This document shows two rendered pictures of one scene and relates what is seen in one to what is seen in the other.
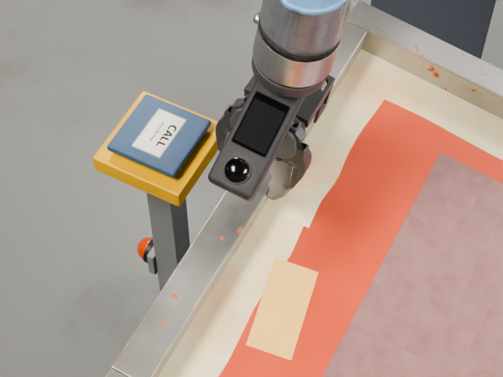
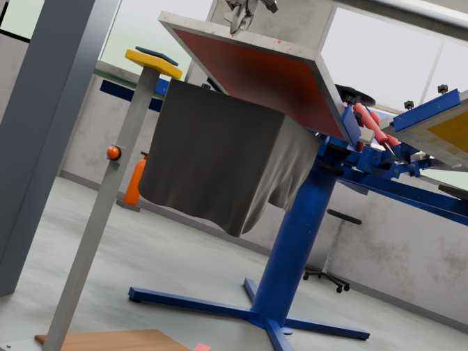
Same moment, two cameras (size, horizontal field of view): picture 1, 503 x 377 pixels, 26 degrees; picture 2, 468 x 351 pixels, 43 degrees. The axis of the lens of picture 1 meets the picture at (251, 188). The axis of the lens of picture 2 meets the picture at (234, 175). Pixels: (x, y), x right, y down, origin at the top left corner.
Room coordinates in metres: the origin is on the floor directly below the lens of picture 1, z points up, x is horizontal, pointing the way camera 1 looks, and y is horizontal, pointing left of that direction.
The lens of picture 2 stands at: (0.63, 1.92, 0.73)
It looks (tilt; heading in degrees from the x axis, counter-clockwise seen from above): 1 degrees down; 266
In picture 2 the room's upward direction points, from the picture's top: 20 degrees clockwise
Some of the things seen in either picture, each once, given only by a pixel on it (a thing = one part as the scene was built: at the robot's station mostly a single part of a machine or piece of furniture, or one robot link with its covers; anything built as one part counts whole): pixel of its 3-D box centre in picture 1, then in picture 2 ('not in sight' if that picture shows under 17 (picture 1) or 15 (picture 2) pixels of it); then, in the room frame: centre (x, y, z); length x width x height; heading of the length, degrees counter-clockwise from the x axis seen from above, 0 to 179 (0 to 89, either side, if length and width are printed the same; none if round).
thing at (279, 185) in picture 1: (291, 164); (237, 27); (0.67, -0.04, 1.17); 0.06 x 0.03 x 0.09; 152
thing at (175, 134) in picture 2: not in sight; (203, 154); (0.63, -0.07, 0.74); 0.45 x 0.03 x 0.43; 152
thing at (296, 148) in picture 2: not in sight; (281, 182); (0.33, -0.18, 0.74); 0.46 x 0.04 x 0.42; 62
